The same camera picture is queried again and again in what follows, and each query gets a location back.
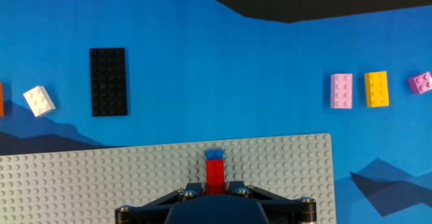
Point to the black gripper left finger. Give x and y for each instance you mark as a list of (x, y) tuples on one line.
[(148, 212)]

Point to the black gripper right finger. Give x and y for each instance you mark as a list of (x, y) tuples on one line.
[(290, 210)]

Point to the red Lego brick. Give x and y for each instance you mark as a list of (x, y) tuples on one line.
[(215, 176)]

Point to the long blue Lego brick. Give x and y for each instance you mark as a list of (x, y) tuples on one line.
[(214, 154)]

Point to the grey Lego baseplate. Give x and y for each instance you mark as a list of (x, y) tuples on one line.
[(84, 190)]

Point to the light pink Lego brick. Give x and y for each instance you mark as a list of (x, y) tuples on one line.
[(341, 91)]

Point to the black Lego plate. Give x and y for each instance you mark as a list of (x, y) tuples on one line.
[(108, 82)]

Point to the yellow Lego brick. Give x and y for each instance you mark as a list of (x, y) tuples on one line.
[(376, 89)]

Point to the white Lego brick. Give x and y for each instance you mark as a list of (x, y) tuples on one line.
[(39, 101)]

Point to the small magenta Lego brick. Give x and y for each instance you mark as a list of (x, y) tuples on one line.
[(420, 82)]

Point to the orange Lego brick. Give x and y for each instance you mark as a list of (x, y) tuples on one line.
[(1, 99)]

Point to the blue mountain print tablecloth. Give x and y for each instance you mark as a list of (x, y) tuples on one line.
[(253, 65)]

